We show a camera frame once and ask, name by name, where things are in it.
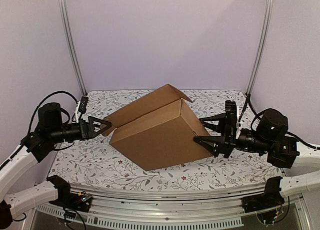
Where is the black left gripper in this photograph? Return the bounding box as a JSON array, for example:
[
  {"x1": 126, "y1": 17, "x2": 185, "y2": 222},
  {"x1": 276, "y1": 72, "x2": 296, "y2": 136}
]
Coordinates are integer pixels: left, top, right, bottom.
[{"x1": 48, "y1": 115, "x2": 111, "y2": 144}]

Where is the brown cardboard box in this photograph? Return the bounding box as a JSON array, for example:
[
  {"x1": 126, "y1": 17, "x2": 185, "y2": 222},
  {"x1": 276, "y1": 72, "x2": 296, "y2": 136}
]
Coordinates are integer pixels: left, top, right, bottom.
[{"x1": 103, "y1": 84, "x2": 212, "y2": 171}]

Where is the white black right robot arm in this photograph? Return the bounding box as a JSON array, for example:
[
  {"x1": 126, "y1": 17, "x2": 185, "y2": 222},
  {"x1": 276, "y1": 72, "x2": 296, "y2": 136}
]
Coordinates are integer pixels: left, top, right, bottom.
[{"x1": 193, "y1": 107, "x2": 320, "y2": 169}]

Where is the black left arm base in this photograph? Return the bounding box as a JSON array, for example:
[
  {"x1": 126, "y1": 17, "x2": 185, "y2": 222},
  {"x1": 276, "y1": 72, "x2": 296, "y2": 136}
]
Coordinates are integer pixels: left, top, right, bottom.
[{"x1": 49, "y1": 188, "x2": 93, "y2": 213}]

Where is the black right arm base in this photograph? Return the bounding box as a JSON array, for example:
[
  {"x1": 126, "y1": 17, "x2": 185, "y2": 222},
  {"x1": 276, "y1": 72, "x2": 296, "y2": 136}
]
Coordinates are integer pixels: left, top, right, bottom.
[{"x1": 241, "y1": 190, "x2": 285, "y2": 213}]

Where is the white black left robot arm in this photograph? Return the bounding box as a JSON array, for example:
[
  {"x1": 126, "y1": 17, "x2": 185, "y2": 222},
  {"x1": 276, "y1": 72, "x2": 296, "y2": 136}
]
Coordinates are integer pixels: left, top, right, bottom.
[{"x1": 0, "y1": 102, "x2": 112, "y2": 229}]

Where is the floral patterned table mat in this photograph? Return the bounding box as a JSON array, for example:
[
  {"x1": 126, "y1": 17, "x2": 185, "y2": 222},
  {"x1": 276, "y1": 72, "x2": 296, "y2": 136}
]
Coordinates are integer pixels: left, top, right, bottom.
[{"x1": 49, "y1": 90, "x2": 282, "y2": 192}]

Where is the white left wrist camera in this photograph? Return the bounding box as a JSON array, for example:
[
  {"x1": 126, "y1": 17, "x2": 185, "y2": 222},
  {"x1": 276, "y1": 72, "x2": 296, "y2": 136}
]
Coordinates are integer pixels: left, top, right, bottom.
[{"x1": 72, "y1": 96, "x2": 89, "y2": 123}]

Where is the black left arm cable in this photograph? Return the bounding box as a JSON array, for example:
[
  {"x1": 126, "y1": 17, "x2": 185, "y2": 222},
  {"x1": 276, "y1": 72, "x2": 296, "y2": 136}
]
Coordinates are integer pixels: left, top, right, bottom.
[{"x1": 28, "y1": 90, "x2": 78, "y2": 133}]

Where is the aluminium front rail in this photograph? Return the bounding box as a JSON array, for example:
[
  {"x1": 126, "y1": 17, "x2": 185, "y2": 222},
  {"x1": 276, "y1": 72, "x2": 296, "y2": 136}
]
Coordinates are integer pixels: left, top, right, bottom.
[{"x1": 21, "y1": 184, "x2": 313, "y2": 230}]

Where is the aluminium frame post right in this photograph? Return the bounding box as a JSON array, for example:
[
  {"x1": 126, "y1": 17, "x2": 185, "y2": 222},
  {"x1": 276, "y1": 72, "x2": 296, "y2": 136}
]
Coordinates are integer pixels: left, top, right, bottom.
[{"x1": 245, "y1": 0, "x2": 274, "y2": 95}]

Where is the aluminium frame post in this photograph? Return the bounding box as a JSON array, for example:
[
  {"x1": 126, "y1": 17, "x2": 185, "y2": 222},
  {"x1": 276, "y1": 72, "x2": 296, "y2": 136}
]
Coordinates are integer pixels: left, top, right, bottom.
[
  {"x1": 245, "y1": 0, "x2": 274, "y2": 95},
  {"x1": 58, "y1": 0, "x2": 88, "y2": 95}
]

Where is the aluminium frame post left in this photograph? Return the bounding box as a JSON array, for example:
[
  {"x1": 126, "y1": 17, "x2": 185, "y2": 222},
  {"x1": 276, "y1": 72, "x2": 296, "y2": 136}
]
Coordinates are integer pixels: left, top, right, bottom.
[{"x1": 58, "y1": 0, "x2": 88, "y2": 95}]

